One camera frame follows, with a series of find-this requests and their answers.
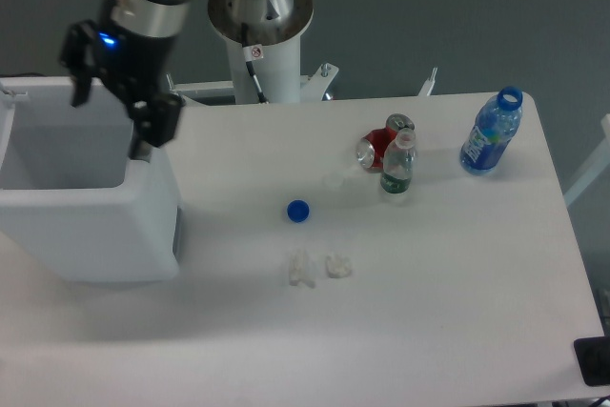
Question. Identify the crushed red soda can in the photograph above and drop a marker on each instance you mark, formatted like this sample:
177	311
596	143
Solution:
370	149

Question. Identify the clear green-label bottle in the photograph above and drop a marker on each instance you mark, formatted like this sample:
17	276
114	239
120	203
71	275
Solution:
399	162

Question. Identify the small crumpled paper ball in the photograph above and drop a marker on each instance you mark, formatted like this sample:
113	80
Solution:
338	266

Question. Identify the black device at edge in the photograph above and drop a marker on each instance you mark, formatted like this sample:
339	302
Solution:
593	359

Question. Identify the white bottle cap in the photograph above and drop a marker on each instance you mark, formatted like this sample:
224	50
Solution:
334	180

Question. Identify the long crumpled paper ball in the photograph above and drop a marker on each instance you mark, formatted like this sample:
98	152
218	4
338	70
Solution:
301	269

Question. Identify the white trash bin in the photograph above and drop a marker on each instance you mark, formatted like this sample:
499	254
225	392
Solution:
70	194

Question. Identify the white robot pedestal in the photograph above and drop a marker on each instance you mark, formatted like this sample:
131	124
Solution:
277	68

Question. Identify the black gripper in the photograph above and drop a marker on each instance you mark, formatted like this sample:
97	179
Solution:
129	65

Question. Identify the blue plastic bottle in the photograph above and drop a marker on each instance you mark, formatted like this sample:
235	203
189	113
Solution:
496	124

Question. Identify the blue bottle cap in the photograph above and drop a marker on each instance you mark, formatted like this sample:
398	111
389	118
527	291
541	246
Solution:
298	211

